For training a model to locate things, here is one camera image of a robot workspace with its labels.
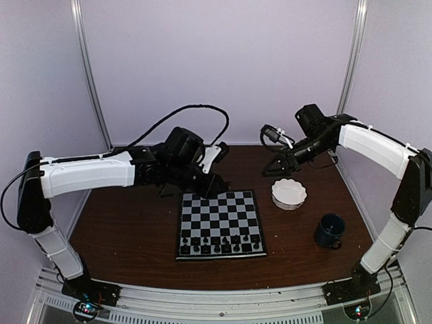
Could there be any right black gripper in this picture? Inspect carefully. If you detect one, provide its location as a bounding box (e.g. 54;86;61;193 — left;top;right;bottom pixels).
262;133;333;178

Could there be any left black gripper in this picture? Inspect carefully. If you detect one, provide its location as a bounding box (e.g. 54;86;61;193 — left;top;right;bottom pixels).
167;160;230;200

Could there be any black grey chessboard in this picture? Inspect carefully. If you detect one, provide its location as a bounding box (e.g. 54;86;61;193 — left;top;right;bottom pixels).
175;190;267;261

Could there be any black chess king piece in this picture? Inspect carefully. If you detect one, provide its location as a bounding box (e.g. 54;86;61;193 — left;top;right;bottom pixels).
214;243;221;253

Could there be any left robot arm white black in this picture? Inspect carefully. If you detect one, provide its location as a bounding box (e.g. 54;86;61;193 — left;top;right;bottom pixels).
5;105;229;300

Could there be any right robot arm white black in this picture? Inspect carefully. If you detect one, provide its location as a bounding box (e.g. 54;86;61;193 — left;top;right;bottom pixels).
259;104;431;298

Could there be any white scalloped bowl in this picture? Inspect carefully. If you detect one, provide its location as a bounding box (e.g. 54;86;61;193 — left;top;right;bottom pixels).
271;179;307;211

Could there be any dark blue mug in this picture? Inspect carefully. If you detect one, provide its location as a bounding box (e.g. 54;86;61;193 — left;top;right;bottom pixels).
314;213;346;250

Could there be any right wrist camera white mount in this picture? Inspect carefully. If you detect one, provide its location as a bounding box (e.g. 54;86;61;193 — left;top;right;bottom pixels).
261;124;295;149

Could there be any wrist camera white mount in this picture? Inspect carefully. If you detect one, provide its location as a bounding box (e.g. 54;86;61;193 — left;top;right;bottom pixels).
198;142;229;174
261;124;295;149

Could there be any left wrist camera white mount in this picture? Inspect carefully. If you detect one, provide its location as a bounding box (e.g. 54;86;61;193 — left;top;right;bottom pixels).
198;142;229;174

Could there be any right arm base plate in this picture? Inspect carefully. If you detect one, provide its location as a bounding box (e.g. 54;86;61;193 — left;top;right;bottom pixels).
322;279;381;306

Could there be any aluminium front rail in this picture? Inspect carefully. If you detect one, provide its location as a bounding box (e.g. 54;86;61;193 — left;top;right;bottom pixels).
26;259;419;324

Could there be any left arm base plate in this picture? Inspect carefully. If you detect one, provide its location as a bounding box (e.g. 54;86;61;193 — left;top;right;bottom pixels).
61;280;121;306

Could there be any right aluminium frame post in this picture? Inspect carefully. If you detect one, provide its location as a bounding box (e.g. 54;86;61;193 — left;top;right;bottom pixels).
336;0;369;114

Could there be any aluminium frame post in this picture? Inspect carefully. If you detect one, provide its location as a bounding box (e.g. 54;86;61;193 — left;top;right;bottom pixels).
70;0;113;150
336;0;369;114

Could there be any left aluminium frame post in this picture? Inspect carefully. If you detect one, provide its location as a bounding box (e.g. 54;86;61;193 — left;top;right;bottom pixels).
70;0;113;150

